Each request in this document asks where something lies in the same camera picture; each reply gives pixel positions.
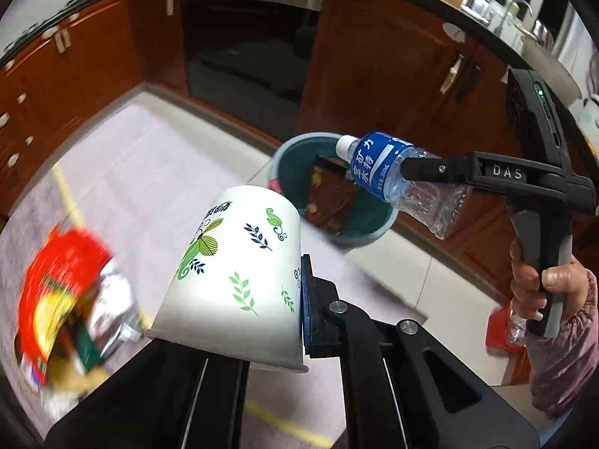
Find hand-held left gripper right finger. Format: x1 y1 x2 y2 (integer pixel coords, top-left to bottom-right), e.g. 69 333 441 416
299 253 541 449

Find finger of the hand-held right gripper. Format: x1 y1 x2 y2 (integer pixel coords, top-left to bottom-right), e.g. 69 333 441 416
402 152 475 188

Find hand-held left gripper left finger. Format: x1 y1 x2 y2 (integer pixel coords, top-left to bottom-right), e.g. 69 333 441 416
47 340 251 449

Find clear plastic bottle blue label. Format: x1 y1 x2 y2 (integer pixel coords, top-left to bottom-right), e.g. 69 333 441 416
335 132 471 240

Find white leaf print paper cup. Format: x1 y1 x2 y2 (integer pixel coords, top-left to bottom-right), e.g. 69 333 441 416
144 184 310 374

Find blue plastic bucket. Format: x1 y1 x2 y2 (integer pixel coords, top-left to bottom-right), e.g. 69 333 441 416
270 132 399 250

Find person's right forearm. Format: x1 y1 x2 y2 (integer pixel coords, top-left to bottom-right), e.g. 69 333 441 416
524 269 599 419

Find person's right hand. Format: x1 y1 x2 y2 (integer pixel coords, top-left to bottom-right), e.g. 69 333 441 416
510 238 589 322

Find wooden sink cabinet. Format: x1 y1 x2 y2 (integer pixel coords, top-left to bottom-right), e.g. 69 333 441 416
299 0 599 384

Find red plastic bag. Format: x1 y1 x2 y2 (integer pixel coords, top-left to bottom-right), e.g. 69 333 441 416
487 302 527 352

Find chrome faucet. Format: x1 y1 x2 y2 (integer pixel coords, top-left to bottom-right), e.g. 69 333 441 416
503 0 536 40

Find red snack bag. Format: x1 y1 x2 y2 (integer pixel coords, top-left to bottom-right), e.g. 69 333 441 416
16 227 141 384

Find built-in black oven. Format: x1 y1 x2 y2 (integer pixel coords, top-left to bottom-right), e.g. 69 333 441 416
182 0 326 141

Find wooden corner cabinet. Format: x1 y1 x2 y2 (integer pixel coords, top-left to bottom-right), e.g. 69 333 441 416
126 0 188 99

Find wooden drawer cabinet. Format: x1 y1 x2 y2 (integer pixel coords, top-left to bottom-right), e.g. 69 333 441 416
0 0 141 216

